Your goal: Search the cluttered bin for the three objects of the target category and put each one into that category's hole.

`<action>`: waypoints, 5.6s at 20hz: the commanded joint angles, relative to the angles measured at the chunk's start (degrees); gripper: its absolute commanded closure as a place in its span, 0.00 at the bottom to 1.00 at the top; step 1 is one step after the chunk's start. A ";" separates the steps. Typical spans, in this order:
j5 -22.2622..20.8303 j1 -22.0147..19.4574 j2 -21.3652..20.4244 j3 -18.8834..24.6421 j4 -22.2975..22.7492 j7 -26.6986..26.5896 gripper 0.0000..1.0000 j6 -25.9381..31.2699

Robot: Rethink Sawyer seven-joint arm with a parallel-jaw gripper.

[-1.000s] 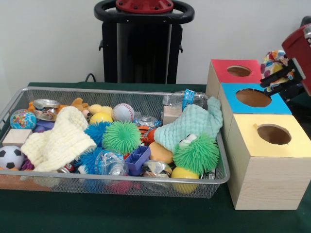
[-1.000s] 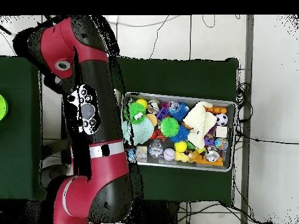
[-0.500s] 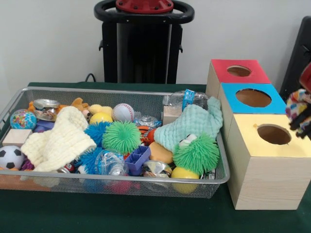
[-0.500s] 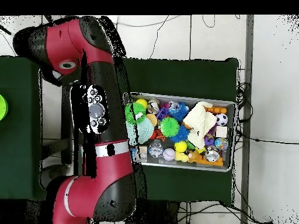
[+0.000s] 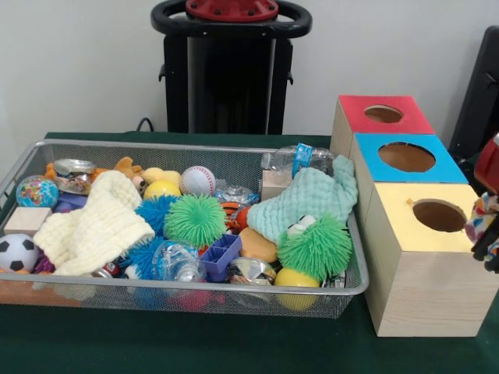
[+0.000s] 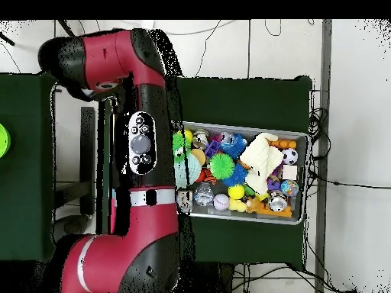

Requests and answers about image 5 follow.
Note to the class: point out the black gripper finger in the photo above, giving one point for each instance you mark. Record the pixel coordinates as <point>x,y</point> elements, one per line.
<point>483,248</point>
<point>493,263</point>

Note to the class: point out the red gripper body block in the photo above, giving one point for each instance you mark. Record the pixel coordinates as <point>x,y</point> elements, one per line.
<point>490,165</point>

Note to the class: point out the colourful patterned knotted toy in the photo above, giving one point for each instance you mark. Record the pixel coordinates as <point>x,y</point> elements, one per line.
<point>482,214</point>

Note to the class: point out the green furry monster toy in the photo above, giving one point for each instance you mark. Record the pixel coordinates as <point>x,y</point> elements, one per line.
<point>316,248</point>

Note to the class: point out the mint green muslin cloth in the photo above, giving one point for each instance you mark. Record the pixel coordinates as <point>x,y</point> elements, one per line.
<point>312,195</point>

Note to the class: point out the cream muslin cloth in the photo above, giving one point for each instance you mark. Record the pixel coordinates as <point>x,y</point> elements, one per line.
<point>97,226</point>

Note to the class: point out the wooden box with three holes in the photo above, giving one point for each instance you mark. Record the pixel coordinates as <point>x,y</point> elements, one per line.
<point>429,288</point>

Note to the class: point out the clear mesh bin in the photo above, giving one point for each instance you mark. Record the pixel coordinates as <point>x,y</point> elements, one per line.
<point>273,302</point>

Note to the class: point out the black upright panel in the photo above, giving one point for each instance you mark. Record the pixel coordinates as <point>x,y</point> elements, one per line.
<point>475,93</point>

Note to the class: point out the dark green table cloth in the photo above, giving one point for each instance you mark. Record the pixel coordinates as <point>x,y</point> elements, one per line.
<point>234,343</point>

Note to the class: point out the green spiky rubber ball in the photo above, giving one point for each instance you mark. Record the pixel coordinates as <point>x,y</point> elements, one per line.
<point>195,222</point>

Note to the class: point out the plain yellow ball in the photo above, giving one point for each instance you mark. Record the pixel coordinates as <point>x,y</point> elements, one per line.
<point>161,189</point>

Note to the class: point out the blue spiky rubber ball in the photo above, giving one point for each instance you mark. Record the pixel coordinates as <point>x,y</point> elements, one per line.
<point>156,212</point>

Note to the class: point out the yellow plush animal toy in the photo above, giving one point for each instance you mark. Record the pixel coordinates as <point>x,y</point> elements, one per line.
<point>126,165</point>

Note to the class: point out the small globe print ball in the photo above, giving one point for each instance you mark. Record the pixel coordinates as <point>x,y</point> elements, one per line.
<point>37,192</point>

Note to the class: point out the small black white soccer ball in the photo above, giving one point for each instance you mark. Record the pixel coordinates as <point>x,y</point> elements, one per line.
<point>17,252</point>

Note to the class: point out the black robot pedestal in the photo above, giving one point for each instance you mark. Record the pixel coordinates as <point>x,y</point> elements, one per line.
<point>226,78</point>

